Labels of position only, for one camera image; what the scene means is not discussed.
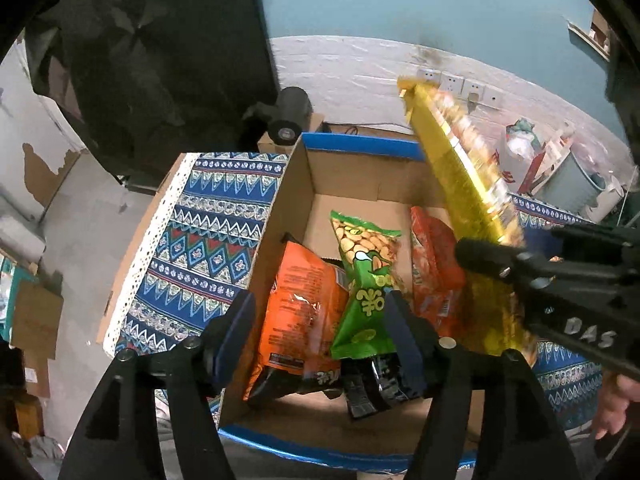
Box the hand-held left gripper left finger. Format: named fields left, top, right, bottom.
left=59, top=290, right=258, bottom=480

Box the brown cardboard piece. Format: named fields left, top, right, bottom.
left=10, top=280, right=65, bottom=361

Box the plain orange snack packet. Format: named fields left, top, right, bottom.
left=242, top=241, right=351, bottom=402

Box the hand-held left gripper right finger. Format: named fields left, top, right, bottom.
left=385, top=290, right=581, bottom=480

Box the white kettle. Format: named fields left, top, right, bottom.
left=587, top=172, right=626, bottom=223

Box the red and white bag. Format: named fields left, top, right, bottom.
left=487, top=117, right=546, bottom=193

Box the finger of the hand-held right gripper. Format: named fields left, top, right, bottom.
left=455, top=237, right=566, bottom=291
left=552, top=222, right=640, bottom=262

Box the white carton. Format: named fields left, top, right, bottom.
left=517, top=120, right=576, bottom=196

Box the orange-red printed snack packet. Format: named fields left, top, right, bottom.
left=410, top=205, right=471, bottom=333

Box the light blue bin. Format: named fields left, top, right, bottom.
left=542, top=147, right=608, bottom=223

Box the blue patterned tablecloth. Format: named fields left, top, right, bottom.
left=97, top=152, right=606, bottom=428

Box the black curtain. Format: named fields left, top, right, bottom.
left=25, top=0, right=281, bottom=191

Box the wall shelf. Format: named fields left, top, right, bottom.
left=567, top=7, right=613, bottom=61

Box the black snack packet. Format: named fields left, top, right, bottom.
left=320, top=352, right=426, bottom=421

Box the black camera lamp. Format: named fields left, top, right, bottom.
left=242, top=86, right=313, bottom=148

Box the small brown cardboard box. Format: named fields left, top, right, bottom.
left=257, top=112, right=326, bottom=153

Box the blue-sided cardboard box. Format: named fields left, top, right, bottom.
left=217, top=132, right=501, bottom=473

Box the green peanut packet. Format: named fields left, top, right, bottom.
left=329, top=210, right=403, bottom=361

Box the person's right hand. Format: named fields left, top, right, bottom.
left=592, top=372, right=640, bottom=441

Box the long gold snack packet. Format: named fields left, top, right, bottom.
left=397, top=77, right=538, bottom=368

